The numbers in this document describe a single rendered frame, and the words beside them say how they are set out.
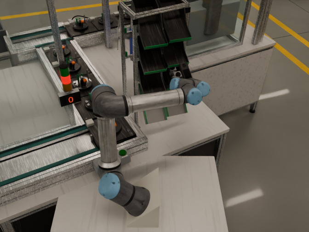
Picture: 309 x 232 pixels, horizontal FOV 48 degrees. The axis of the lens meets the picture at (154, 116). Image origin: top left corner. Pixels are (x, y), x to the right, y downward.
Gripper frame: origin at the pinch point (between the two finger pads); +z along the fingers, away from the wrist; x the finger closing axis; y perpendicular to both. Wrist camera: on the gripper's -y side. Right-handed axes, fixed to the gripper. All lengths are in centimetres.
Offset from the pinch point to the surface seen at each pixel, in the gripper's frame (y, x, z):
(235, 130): 93, 97, 108
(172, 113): 25.9, -1.8, 11.9
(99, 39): -18, -21, 128
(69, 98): 2, -63, 11
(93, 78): 4, -41, 65
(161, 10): -37.8, -6.6, -6.3
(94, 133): 28, -53, 14
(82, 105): 15, -55, 40
